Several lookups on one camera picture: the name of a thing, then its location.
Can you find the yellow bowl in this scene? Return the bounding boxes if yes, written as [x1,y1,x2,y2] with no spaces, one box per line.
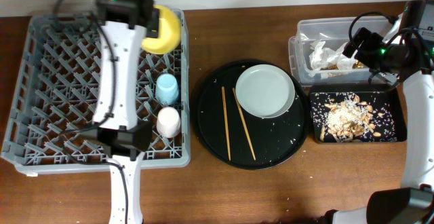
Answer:
[141,5,181,54]

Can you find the white paper napkin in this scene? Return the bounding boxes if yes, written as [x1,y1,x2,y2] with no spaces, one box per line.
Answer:
[309,40,357,71]

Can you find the blue plastic cup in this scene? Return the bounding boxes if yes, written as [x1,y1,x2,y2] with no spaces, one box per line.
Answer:
[155,73,179,106]

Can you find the food scraps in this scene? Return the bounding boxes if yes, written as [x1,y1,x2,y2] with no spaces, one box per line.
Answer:
[310,92,398,143]

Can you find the wooden chopstick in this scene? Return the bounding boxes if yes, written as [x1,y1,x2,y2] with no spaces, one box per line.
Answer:
[232,88,256,161]
[221,86,231,161]

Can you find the pink plastic cup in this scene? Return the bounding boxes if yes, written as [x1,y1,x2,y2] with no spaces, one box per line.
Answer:
[157,107,181,138]

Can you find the grey round plate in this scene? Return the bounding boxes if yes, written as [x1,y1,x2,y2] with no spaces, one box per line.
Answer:
[235,64,296,119]

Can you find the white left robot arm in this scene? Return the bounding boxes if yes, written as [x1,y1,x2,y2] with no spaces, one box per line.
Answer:
[83,0,157,223]

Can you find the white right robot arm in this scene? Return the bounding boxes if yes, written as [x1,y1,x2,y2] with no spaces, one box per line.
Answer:
[318,0,433,223]

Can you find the gold foil wrapper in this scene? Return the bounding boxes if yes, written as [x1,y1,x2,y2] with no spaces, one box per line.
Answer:
[326,59,365,70]

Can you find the clear plastic bin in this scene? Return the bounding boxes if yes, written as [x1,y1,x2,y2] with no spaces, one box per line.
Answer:
[288,15,412,88]

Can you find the black rectangular tray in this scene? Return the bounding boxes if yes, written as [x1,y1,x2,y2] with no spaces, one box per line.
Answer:
[309,84,407,143]

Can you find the round black tray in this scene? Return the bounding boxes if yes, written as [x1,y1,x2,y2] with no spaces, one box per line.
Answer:
[193,59,311,170]

